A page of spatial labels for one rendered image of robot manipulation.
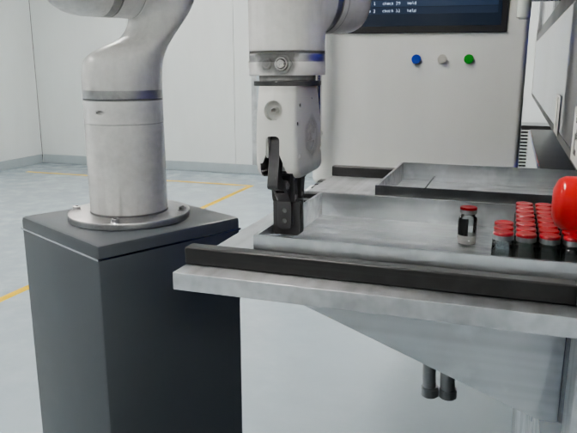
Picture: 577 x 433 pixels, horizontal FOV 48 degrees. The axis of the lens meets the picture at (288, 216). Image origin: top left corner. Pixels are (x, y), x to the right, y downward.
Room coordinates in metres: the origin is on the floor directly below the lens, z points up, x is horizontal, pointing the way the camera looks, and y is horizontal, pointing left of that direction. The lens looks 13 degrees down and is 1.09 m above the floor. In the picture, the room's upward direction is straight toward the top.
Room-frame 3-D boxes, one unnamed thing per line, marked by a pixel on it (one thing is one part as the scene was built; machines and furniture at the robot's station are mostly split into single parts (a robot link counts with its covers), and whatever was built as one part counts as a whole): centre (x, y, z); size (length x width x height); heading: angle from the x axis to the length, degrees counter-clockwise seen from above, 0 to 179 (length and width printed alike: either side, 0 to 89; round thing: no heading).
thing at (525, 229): (0.71, -0.27, 0.90); 0.18 x 0.02 x 0.05; 161
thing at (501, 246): (0.64, -0.22, 0.90); 0.02 x 0.02 x 0.05
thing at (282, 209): (0.71, 0.01, 0.94); 0.03 x 0.03 x 0.07; 71
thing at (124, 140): (1.00, 0.25, 0.95); 0.19 x 0.19 x 0.18
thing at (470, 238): (0.76, -0.22, 0.90); 0.02 x 0.02 x 0.04
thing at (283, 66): (0.73, 0.00, 1.09); 0.09 x 0.08 x 0.03; 161
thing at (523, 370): (0.68, -0.13, 0.80); 0.34 x 0.03 x 0.13; 71
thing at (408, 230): (0.74, -0.16, 0.90); 0.34 x 0.26 x 0.04; 71
